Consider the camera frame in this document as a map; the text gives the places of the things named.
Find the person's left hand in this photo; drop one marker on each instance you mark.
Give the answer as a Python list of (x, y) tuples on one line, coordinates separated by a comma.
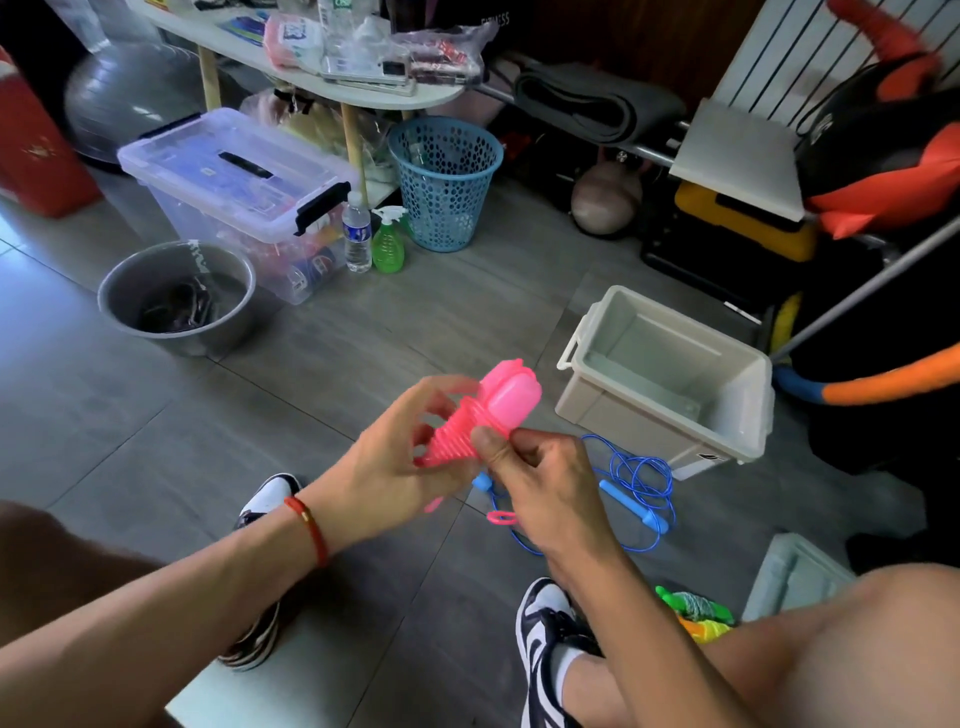
[(383, 465)]

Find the person's right hand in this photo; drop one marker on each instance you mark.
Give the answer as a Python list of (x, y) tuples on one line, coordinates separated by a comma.
[(555, 488)]

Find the white plastic bin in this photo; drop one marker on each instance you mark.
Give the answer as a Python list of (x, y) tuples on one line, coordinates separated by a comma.
[(668, 375)]

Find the person's left forearm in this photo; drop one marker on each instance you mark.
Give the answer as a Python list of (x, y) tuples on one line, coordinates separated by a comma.
[(150, 630)]

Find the person's right forearm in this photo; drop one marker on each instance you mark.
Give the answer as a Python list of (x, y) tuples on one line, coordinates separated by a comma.
[(660, 645)]

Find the white bin lid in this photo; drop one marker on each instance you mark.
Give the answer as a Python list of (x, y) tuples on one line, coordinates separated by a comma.
[(792, 573)]

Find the person's right leg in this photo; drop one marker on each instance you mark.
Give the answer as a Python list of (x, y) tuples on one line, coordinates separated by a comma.
[(855, 645)]

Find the person's leg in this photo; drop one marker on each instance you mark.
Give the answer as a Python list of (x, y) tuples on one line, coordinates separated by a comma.
[(60, 570), (855, 645)]

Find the person's left leg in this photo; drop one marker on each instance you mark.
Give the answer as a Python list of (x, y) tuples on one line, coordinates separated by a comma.
[(60, 570)]

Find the black white left shoe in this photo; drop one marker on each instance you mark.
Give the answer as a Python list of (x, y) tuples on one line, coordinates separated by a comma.
[(267, 495)]

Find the black white shoe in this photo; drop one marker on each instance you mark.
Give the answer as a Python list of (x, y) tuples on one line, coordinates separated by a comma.
[(543, 638), (267, 495)]

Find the black white right shoe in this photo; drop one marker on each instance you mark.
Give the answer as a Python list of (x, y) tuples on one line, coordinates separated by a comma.
[(543, 638)]

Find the green spray bottle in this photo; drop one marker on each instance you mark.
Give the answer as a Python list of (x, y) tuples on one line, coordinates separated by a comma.
[(389, 240)]

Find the small plastic water bottle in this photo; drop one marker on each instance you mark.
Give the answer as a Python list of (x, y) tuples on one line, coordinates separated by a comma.
[(357, 233)]

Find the blue mesh plastic basket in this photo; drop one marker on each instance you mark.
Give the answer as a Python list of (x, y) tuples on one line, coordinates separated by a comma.
[(446, 180)]

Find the brown ball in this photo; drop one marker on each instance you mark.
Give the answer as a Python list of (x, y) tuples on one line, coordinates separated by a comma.
[(606, 198)]

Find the grey metal basin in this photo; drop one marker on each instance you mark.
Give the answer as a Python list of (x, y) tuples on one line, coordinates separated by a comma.
[(123, 300)]

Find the yellow black case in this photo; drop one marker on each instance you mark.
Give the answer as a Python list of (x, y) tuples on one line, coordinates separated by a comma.
[(743, 222)]

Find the multicoloured hula hoop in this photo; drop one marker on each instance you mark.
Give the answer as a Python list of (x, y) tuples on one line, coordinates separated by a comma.
[(878, 375)]

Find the clear bin with black latches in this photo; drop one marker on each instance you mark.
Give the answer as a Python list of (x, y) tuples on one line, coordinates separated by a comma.
[(210, 165)]

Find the white metal pole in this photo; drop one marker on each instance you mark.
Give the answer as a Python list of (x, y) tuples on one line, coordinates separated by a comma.
[(867, 285)]

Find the grey flat board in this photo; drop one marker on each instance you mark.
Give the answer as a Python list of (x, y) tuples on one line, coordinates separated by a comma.
[(738, 158)]

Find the grey folded mat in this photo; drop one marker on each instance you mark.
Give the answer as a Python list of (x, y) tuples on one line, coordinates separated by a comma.
[(593, 102)]

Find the clear plastic bag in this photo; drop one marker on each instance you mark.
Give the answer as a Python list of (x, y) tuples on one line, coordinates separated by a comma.
[(443, 53)]

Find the pink white packet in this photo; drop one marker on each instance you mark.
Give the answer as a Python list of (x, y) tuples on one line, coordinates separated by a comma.
[(293, 42)]

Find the grey exercise ball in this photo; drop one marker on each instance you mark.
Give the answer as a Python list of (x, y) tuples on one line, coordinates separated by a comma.
[(128, 98)]

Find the white round table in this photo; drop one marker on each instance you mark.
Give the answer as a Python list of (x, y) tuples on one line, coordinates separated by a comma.
[(225, 38)]

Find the red bag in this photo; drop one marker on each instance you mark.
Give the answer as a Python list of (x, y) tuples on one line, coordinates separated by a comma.
[(38, 150)]

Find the black red inflatable toy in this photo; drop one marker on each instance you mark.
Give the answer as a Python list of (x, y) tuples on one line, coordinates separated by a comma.
[(878, 143)]

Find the white radiator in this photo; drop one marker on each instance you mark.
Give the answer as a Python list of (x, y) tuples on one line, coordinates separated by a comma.
[(795, 53)]

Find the white plastic bag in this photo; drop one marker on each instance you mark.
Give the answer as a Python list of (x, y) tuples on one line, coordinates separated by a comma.
[(83, 18)]

